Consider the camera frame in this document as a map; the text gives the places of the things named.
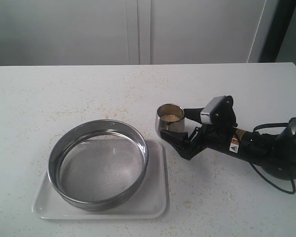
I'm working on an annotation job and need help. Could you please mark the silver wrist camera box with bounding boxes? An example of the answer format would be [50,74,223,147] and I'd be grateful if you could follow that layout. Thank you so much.
[200,96,226,124]

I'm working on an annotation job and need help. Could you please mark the white cabinet doors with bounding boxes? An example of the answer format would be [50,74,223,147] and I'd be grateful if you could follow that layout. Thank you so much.
[0,0,278,66]

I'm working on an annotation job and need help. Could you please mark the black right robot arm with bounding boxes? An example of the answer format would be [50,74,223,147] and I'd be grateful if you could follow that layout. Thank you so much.
[160,96,296,180]

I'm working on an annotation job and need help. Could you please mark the small stainless steel cup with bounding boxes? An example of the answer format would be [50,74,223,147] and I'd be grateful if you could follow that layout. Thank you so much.
[155,104,185,137]

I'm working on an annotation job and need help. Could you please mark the round steel mesh sieve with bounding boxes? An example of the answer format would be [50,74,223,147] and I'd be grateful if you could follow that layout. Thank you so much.
[47,119,149,211]

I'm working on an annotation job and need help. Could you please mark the white rectangular plastic tray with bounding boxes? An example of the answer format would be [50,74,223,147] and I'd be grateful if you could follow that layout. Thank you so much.
[32,140,168,220]

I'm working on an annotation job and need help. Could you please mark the pale coarse grains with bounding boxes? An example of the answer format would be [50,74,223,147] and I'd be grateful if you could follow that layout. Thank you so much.
[160,115,180,122]

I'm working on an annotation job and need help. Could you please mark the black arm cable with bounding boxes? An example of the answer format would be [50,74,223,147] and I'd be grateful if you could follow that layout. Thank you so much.
[250,122,296,195]

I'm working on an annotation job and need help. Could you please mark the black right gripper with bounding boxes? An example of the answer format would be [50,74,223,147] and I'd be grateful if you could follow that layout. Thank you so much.
[160,96,252,160]

